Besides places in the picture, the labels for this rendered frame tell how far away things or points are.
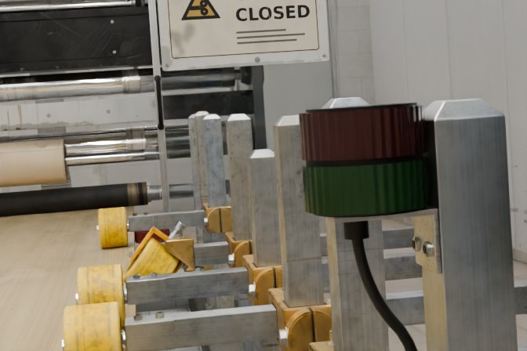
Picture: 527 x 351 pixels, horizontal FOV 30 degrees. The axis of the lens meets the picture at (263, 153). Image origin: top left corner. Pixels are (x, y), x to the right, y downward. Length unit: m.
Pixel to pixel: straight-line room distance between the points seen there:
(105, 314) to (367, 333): 0.35
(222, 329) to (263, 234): 0.23
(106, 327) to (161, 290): 0.27
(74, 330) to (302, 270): 0.23
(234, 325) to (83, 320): 0.15
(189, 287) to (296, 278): 0.31
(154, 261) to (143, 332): 0.48
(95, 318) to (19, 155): 1.81
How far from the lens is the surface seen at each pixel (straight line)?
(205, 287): 1.26
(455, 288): 0.48
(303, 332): 0.95
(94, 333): 0.99
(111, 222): 1.98
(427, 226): 0.48
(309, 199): 0.46
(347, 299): 0.72
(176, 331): 1.01
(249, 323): 1.02
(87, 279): 1.24
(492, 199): 0.48
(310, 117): 0.45
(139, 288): 1.25
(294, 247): 0.97
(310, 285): 0.97
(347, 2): 9.52
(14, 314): 1.43
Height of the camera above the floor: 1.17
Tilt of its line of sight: 3 degrees down
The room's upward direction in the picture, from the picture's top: 4 degrees counter-clockwise
